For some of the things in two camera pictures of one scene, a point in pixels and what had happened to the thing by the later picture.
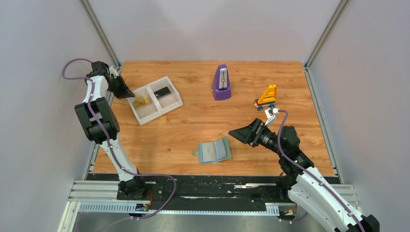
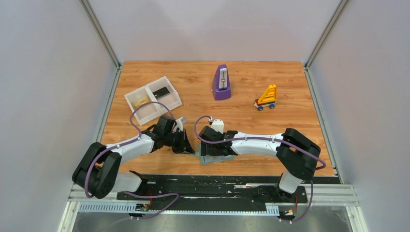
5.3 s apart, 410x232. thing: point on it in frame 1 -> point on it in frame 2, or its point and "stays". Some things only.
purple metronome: x=220 y=83 stays
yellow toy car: x=268 y=98 stays
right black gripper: x=249 y=135 -> x=207 y=150
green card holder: x=213 y=152 stays
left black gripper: x=124 y=92 -> x=184 y=145
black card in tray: x=162 y=93 stays
